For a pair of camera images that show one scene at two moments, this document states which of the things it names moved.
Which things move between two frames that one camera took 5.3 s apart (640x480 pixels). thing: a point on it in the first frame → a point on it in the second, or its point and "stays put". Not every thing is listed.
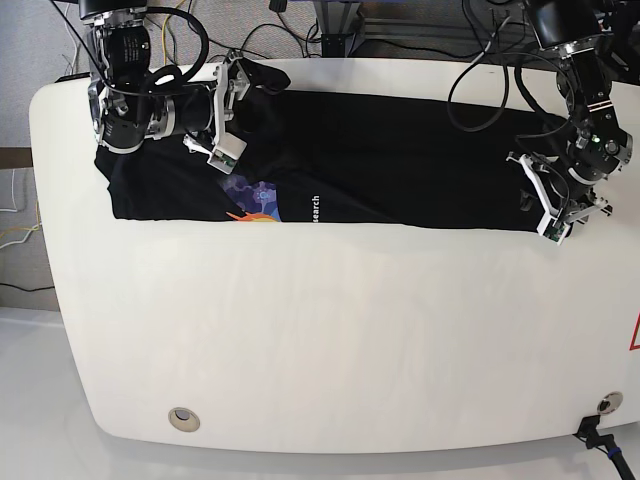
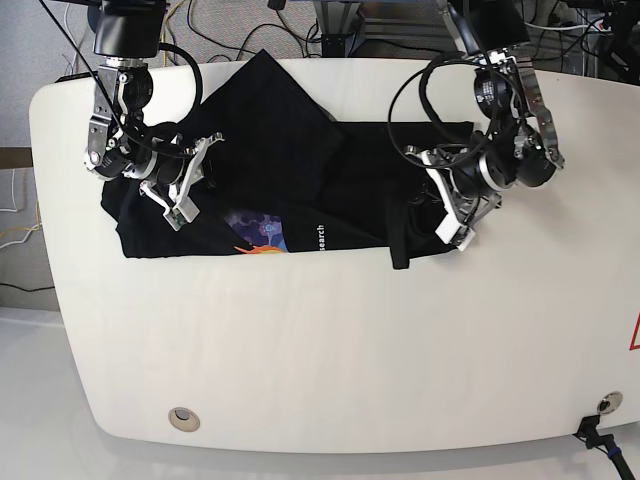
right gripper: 564,205 → 462,182
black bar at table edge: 73,76 stays put
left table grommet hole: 184,419 stays put
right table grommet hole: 609,403 stays put
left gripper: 229,85 → 172,175
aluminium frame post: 338,22 stays put
